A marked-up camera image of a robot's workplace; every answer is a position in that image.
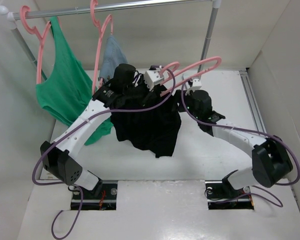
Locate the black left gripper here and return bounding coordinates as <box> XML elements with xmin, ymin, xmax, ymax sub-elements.
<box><xmin>123</xmin><ymin>74</ymin><xmax>157</xmax><ymax>106</ymax></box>

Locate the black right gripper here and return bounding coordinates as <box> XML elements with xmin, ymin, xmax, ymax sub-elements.
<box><xmin>166</xmin><ymin>89</ymin><xmax>201</xmax><ymax>120</ymax></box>

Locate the black t shirt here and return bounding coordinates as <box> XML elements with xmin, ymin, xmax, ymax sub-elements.
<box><xmin>110</xmin><ymin>84</ymin><xmax>182</xmax><ymax>158</ymax></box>

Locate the pink hanger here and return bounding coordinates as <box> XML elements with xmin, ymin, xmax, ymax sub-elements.
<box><xmin>19</xmin><ymin>5</ymin><xmax>61</xmax><ymax>85</ymax></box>
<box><xmin>159</xmin><ymin>56</ymin><xmax>222</xmax><ymax>96</ymax></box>
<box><xmin>89</xmin><ymin>0</ymin><xmax>114</xmax><ymax>95</ymax></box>

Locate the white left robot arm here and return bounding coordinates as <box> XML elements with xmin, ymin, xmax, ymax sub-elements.
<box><xmin>40</xmin><ymin>63</ymin><xmax>136</xmax><ymax>199</ymax></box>

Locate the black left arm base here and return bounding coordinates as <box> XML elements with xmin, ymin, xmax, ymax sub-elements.
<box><xmin>68</xmin><ymin>180</ymin><xmax>118</xmax><ymax>211</ymax></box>

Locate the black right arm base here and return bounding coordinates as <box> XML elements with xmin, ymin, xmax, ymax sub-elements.
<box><xmin>204</xmin><ymin>171</ymin><xmax>254</xmax><ymax>210</ymax></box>

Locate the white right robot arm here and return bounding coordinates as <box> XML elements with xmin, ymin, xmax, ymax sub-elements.
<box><xmin>180</xmin><ymin>90</ymin><xmax>293</xmax><ymax>197</ymax></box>

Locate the blue denim garment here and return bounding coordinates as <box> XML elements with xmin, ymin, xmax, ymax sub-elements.
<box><xmin>99</xmin><ymin>35</ymin><xmax>128</xmax><ymax>83</ymax></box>

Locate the green tank top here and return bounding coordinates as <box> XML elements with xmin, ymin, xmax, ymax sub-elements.
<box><xmin>35</xmin><ymin>16</ymin><xmax>113</xmax><ymax>147</ymax></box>

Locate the silver clothes rack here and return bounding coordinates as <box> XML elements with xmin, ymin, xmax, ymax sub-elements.
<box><xmin>0</xmin><ymin>0</ymin><xmax>225</xmax><ymax>89</ymax></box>

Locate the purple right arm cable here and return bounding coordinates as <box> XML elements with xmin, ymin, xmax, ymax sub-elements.
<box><xmin>180</xmin><ymin>79</ymin><xmax>300</xmax><ymax>208</ymax></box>

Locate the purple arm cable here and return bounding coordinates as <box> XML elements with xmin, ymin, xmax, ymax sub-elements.
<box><xmin>180</xmin><ymin>79</ymin><xmax>300</xmax><ymax>208</ymax></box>
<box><xmin>31</xmin><ymin>64</ymin><xmax>177</xmax><ymax>240</ymax></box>

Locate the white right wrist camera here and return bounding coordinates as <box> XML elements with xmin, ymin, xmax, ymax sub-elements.
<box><xmin>185</xmin><ymin>78</ymin><xmax>202</xmax><ymax>96</ymax></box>

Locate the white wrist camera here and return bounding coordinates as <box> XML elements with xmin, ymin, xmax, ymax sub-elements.
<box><xmin>143</xmin><ymin>70</ymin><xmax>164</xmax><ymax>91</ymax></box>
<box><xmin>185</xmin><ymin>78</ymin><xmax>202</xmax><ymax>96</ymax></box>

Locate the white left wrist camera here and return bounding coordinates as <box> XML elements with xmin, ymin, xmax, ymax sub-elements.
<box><xmin>143</xmin><ymin>70</ymin><xmax>164</xmax><ymax>91</ymax></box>

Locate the aluminium rail right side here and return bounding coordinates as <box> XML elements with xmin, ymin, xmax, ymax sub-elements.
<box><xmin>239</xmin><ymin>70</ymin><xmax>267</xmax><ymax>133</ymax></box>

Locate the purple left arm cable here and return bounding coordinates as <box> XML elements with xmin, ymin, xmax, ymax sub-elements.
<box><xmin>31</xmin><ymin>64</ymin><xmax>177</xmax><ymax>240</ymax></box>

